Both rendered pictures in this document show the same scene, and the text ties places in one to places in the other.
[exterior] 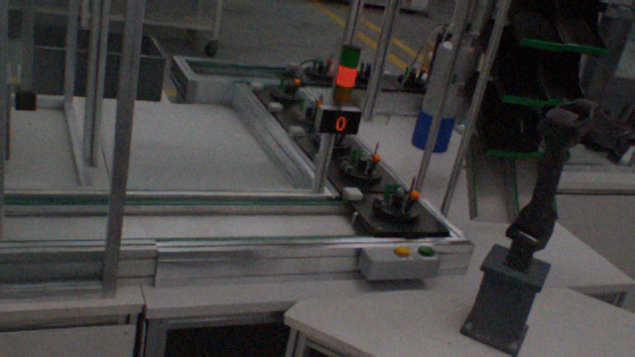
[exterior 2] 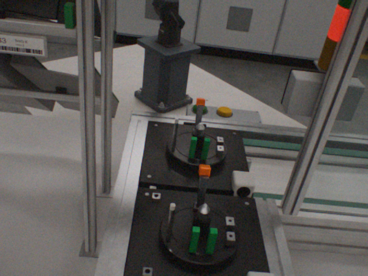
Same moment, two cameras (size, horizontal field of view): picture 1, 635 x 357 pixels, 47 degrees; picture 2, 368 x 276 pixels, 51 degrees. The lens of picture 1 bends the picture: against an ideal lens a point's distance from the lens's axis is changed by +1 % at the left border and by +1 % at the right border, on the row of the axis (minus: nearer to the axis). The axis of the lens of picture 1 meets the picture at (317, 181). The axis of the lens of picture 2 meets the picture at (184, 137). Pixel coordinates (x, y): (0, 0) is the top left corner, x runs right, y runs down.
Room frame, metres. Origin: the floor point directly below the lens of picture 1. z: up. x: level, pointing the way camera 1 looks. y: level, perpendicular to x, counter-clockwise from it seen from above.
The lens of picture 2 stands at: (2.64, 0.00, 1.50)
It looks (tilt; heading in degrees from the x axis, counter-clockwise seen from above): 34 degrees down; 202
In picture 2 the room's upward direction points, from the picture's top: 8 degrees clockwise
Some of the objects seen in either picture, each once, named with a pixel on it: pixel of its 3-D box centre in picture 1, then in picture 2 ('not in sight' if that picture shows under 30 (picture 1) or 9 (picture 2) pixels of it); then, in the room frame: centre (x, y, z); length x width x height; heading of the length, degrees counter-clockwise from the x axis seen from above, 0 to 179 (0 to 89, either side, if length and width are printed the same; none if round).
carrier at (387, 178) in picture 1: (362, 163); (201, 222); (2.18, -0.13, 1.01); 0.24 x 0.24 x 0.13; 26
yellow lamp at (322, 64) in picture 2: (342, 92); (337, 53); (1.97, -0.02, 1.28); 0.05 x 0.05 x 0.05
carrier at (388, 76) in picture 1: (413, 74); not in sight; (3.49, -0.35, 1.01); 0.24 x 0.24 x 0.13; 26
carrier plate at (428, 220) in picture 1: (394, 214); (195, 156); (1.95, -0.24, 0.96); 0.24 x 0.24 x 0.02; 26
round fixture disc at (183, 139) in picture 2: (396, 208); (196, 149); (1.95, -0.24, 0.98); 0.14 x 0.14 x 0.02
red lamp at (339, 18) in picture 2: (346, 74); (348, 23); (1.97, -0.02, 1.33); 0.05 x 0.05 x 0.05
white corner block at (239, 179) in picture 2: (351, 196); (242, 184); (2.00, -0.11, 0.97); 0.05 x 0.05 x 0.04; 26
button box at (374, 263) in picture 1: (400, 262); (222, 121); (1.72, -0.26, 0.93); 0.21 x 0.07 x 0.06; 116
